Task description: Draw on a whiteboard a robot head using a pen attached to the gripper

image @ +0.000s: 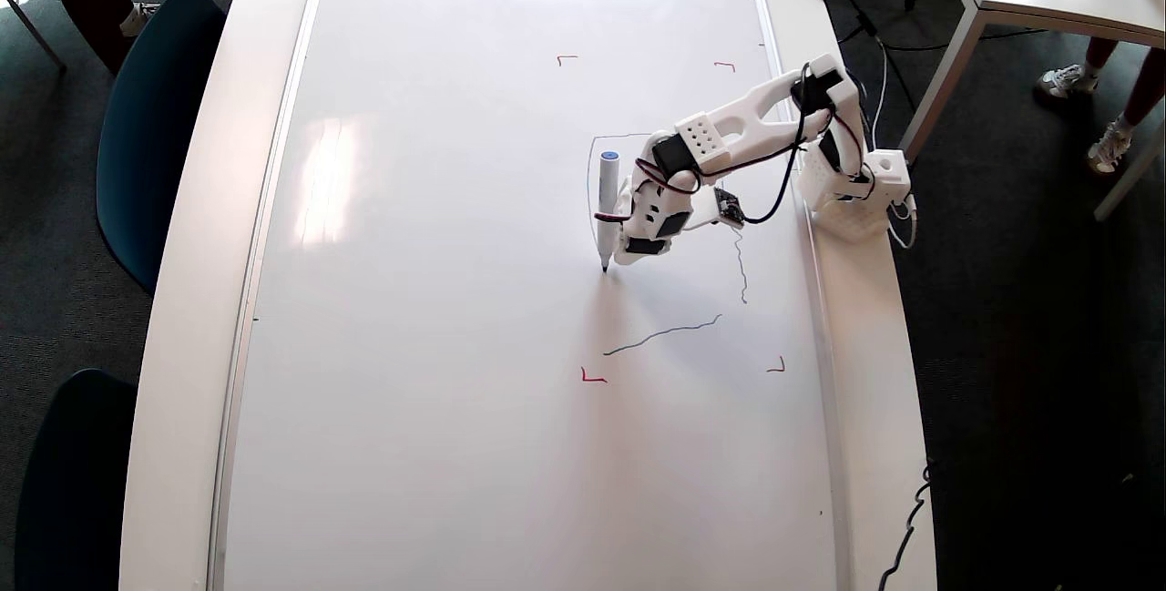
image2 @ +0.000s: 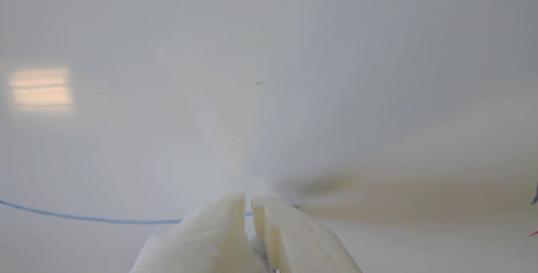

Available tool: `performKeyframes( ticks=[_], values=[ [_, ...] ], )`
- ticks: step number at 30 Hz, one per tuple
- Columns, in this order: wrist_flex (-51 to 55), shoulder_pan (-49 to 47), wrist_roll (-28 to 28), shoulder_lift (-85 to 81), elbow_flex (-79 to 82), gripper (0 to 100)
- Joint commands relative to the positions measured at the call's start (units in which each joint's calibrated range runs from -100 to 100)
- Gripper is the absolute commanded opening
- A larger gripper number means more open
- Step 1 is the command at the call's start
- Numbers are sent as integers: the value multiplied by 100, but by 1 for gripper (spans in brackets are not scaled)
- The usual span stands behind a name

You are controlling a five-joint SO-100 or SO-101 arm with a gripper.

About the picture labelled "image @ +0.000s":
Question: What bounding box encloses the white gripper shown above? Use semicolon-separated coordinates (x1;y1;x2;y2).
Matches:
615;177;698;267

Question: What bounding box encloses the white marker pen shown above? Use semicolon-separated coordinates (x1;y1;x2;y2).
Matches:
595;150;622;275

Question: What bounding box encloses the large white whiteboard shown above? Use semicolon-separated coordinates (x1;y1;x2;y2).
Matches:
208;0;853;591

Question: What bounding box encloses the white striped sneaker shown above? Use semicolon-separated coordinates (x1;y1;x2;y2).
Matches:
1037;64;1100;103
1087;120;1136;176

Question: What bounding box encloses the dark blue chair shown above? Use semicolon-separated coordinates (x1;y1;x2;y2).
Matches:
14;369;138;591
94;0;227;296

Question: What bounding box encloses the person in maroon shirt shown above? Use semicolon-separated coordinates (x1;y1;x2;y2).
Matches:
1082;36;1166;132

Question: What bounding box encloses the white grey sneaker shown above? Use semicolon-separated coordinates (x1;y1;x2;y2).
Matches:
119;1;161;37

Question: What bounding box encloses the grey metal leg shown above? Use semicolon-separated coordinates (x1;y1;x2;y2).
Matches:
0;0;67;73

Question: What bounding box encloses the red servo wire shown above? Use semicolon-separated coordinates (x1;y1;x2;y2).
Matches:
635;157;704;197

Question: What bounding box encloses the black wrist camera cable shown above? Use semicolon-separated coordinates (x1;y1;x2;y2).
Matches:
740;70;816;227

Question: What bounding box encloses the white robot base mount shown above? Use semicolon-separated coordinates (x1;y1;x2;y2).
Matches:
797;149;912;242

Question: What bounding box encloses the white usb cable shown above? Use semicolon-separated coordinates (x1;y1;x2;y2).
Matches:
870;40;919;250

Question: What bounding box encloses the black power cable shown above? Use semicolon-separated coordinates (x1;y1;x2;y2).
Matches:
774;0;898;118

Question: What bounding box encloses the black braided cable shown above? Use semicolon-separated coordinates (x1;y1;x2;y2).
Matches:
877;464;933;591

